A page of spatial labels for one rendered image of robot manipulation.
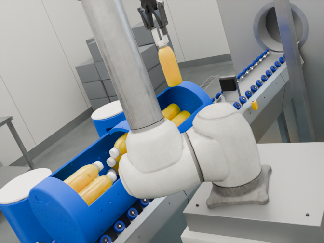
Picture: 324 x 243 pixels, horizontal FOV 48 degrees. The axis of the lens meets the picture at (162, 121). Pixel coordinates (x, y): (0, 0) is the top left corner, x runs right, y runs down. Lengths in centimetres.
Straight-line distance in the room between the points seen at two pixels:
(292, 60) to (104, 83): 346
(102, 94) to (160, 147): 430
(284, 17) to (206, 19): 436
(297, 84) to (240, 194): 117
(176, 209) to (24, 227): 73
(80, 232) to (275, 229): 60
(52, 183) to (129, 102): 44
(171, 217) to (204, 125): 64
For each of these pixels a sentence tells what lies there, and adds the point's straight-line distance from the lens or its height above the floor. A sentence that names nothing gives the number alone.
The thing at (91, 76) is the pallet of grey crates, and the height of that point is 74.
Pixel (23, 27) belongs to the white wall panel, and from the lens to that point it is 550.
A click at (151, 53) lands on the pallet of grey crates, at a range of 477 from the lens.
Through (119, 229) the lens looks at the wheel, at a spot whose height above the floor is 96.
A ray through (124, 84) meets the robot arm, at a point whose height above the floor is 150.
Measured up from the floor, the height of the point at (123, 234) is 93.
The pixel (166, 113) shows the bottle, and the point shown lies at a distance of 173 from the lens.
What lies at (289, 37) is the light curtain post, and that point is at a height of 122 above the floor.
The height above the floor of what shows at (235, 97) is 96.
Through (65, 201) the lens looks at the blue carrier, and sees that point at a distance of 121.
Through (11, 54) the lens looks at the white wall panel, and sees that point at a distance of 530.
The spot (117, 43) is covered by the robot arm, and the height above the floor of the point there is 160.
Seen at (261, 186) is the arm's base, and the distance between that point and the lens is 110.
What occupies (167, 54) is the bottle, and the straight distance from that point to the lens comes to 159.
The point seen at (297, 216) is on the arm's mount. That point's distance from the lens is 101.
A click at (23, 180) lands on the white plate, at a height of 104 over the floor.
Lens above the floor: 173
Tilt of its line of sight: 21 degrees down
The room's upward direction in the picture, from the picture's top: 20 degrees counter-clockwise
